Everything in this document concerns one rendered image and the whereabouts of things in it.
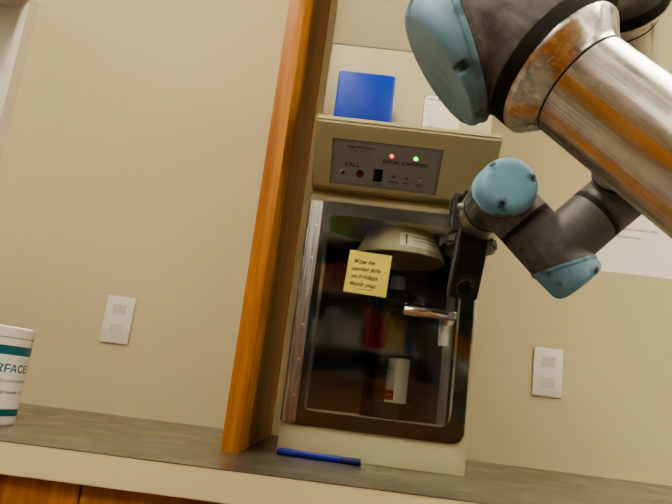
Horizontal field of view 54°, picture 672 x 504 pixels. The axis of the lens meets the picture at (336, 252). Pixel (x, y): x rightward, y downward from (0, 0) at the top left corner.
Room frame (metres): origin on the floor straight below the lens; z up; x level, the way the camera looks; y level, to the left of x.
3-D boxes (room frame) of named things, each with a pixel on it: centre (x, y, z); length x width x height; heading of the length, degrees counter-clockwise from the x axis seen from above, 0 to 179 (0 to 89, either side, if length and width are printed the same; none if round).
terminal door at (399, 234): (1.14, -0.10, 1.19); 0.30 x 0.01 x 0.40; 88
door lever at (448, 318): (1.11, -0.17, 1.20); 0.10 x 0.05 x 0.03; 88
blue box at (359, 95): (1.10, -0.02, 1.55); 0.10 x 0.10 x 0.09; 88
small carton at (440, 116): (1.09, -0.17, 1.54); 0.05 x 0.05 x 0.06; 80
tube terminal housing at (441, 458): (1.28, -0.11, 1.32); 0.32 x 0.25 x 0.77; 88
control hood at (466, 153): (1.09, -0.10, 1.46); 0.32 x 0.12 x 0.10; 88
